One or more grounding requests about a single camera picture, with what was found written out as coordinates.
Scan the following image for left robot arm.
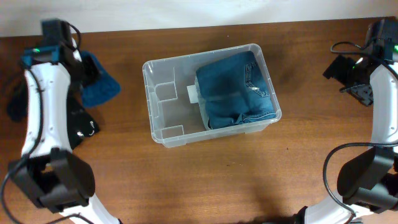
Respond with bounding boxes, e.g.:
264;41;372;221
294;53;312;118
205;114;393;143
6;19;121;223

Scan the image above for light blue denim jeans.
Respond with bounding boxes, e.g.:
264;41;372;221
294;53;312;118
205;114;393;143
195;77;211;130

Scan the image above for black garment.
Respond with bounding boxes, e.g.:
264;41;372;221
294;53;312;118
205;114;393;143
6;81;100;149

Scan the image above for blue shirt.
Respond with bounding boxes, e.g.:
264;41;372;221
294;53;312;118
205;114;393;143
80;51;121;108

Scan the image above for white label in bin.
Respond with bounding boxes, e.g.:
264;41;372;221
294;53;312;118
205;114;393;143
187;85;198;104

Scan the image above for dark blue jeans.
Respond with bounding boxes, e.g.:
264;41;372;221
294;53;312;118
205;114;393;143
196;51;276;129

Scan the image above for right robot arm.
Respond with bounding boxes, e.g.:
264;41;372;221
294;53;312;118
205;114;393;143
289;19;397;223

